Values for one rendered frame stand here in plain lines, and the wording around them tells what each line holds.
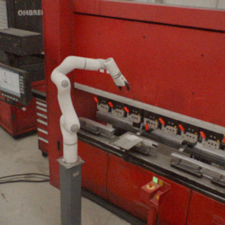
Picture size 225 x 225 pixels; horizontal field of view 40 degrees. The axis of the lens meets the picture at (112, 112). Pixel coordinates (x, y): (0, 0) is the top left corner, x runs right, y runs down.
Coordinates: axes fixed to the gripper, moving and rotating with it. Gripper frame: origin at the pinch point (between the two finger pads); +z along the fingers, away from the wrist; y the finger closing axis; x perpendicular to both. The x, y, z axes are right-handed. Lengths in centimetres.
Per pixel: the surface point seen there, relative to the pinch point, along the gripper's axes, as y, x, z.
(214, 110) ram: -65, -19, 38
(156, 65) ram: -14.5, -33.9, 2.0
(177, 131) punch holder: -29, -5, 57
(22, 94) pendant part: 107, 35, -18
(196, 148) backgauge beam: -32, -15, 94
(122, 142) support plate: 20, 20, 55
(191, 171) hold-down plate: -43, 16, 85
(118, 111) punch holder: 36, -6, 40
